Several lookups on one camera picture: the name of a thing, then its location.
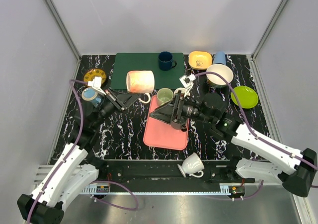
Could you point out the dark blue mug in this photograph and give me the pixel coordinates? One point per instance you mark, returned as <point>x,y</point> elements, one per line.
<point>166,61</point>

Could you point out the pink plastic tray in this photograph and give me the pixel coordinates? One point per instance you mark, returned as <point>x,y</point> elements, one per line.
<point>161,135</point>

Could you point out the yellow patterned saucer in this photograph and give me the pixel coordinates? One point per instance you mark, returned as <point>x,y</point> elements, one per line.
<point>92,73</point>

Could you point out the blue patterned mug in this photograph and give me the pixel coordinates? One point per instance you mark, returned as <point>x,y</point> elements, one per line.
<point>92,96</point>

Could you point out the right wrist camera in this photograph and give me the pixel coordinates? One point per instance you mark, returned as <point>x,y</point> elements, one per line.
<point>188,82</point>

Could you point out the dark green mat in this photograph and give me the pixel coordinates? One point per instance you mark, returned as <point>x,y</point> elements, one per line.
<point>125,62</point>

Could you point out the light blue cup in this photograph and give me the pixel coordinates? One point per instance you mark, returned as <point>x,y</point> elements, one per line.
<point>219,58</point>

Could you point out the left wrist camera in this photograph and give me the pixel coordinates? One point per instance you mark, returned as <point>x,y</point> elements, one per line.
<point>96,85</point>

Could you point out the small grey cup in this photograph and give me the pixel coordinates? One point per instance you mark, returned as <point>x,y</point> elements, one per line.
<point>179,124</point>

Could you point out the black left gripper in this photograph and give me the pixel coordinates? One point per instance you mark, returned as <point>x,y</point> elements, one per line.
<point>115,100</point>

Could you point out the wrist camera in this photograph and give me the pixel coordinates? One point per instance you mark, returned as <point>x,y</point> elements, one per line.
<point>188,82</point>
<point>96,85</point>

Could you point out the white footed teacup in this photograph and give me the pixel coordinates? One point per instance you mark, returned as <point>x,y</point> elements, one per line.
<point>192,166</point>

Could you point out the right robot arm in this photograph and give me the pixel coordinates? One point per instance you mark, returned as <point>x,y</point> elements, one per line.
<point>294,169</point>

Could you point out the yellow square bowl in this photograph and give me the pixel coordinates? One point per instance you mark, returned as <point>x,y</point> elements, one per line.
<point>199,60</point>

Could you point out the light green mug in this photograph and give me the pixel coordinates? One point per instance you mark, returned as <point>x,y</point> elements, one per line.
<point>164,95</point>

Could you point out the large cream bowl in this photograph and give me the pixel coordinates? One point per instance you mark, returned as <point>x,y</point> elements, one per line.
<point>221,70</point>

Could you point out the pink mug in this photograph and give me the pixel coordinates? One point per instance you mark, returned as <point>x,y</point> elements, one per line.
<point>141,82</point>

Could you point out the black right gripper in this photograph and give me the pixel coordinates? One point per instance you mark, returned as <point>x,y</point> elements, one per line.
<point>165,112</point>

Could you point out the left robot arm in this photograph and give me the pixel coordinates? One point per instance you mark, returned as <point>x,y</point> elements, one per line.
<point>76,167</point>

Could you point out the small white mug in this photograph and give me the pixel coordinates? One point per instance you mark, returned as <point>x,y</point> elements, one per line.
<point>183,92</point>

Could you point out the lime green plate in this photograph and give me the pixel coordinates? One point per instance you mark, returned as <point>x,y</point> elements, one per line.
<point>248,97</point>

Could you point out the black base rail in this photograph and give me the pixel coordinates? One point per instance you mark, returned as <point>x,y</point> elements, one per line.
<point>126,171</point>

